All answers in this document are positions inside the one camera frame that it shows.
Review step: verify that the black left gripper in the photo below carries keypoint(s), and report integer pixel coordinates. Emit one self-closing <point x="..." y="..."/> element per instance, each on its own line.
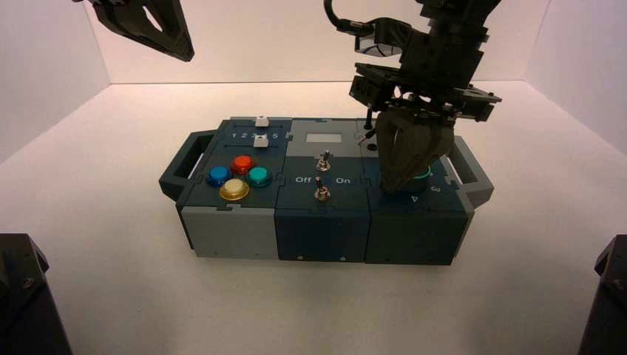
<point x="98" y="2"/>

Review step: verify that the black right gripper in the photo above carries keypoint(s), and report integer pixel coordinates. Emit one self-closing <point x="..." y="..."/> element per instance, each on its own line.
<point x="436" y="59"/>

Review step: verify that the teal rotary knob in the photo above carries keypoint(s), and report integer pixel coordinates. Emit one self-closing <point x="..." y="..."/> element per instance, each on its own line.
<point x="416" y="185"/>

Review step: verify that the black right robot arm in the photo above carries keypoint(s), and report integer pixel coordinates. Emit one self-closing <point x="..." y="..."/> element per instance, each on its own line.
<point x="455" y="14"/>

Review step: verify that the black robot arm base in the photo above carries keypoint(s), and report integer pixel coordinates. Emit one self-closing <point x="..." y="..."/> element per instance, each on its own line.
<point x="24" y="304"/>
<point x="607" y="304"/>

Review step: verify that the small grey display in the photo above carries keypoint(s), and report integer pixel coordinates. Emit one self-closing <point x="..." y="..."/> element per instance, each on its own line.
<point x="323" y="138"/>

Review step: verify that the dark teal grey task box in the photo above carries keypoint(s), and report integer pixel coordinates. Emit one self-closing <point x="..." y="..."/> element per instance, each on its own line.
<point x="318" y="235"/>

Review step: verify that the teal round push button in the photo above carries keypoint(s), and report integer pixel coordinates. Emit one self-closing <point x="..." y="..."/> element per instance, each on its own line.
<point x="258" y="176"/>

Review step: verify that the blue round push button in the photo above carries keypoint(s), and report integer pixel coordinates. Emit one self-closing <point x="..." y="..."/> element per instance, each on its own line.
<point x="219" y="175"/>

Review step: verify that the orange round push button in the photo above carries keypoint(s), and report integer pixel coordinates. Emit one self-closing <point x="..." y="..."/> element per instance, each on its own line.
<point x="242" y="164"/>

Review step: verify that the yellow round push button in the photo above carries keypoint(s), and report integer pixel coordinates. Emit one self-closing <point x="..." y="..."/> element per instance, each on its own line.
<point x="234" y="189"/>

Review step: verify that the metal toggle switch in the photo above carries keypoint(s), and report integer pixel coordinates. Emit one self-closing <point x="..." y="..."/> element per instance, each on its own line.
<point x="321" y="192"/>
<point x="323" y="161"/>

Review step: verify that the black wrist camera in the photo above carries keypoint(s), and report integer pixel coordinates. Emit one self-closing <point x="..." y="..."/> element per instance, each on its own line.
<point x="387" y="36"/>

